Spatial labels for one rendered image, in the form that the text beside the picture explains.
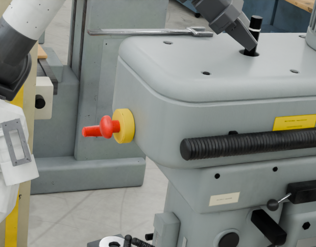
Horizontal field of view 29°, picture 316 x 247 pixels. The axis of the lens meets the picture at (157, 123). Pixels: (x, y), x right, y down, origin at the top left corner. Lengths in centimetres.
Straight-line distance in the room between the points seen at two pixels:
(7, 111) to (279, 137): 60
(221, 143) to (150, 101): 13
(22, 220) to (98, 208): 87
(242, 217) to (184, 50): 33
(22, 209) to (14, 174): 203
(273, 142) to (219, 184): 12
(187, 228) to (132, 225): 271
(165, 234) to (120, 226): 267
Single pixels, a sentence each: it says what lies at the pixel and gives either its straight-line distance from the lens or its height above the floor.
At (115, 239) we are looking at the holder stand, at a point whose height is 110.
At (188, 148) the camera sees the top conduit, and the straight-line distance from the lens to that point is 94.
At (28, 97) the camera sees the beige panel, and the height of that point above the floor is 104.
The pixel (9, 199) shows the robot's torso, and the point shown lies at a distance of 132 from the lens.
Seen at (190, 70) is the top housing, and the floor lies 189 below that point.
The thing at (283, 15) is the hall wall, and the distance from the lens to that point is 801.
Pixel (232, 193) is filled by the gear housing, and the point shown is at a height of 167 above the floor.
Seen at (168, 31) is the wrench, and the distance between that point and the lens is 115.
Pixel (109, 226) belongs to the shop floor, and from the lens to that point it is 387.
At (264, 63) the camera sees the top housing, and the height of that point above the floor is 189.
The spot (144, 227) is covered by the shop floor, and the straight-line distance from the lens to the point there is 390.
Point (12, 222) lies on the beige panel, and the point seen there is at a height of 34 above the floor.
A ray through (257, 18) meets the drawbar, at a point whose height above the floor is 196.
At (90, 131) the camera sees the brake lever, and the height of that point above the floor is 171.
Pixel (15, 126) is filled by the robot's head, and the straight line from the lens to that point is 120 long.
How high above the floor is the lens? 222
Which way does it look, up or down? 25 degrees down
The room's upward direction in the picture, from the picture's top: 9 degrees clockwise
